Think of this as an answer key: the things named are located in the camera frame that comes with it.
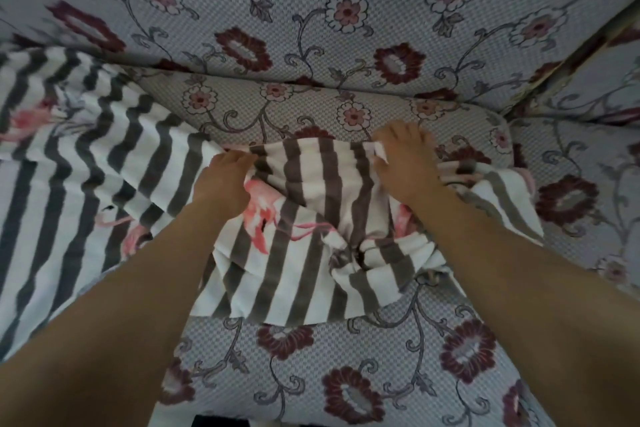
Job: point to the person's left forearm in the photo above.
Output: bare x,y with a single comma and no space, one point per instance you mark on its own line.
100,321

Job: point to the dark navy trousers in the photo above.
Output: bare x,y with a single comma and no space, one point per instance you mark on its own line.
225,421

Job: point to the grey floral sofa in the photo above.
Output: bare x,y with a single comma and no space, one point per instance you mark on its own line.
350,16

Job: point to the person's right hand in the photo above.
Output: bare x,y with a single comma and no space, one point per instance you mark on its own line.
407,164

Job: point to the person's left hand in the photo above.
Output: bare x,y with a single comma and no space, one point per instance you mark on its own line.
222,186

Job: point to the grey white striped flamingo blanket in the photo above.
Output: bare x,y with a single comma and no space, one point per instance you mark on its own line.
300,241

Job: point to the person's right forearm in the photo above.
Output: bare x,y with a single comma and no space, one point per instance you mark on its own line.
535,301

